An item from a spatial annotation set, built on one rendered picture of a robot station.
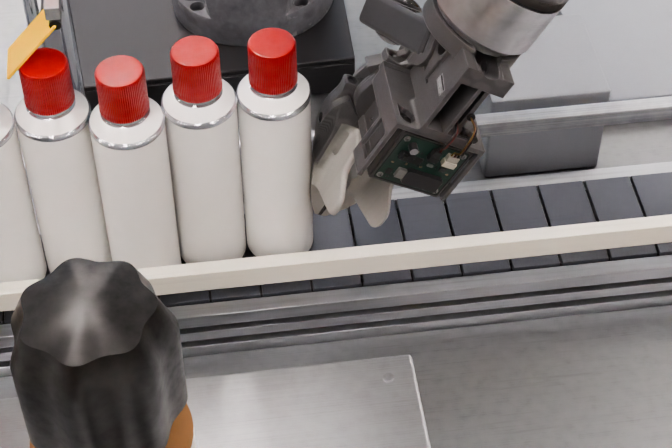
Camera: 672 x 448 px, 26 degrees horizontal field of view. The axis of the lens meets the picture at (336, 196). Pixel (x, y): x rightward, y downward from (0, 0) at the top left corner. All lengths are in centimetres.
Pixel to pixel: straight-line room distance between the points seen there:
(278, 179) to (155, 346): 34
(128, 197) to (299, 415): 19
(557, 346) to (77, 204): 38
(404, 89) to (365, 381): 21
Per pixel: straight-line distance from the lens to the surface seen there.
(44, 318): 71
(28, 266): 109
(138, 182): 101
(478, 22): 92
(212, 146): 101
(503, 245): 109
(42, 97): 98
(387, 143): 97
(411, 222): 114
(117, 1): 139
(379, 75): 99
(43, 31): 97
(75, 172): 102
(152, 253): 106
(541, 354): 113
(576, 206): 117
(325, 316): 111
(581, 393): 112
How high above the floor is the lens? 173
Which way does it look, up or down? 47 degrees down
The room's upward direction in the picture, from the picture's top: straight up
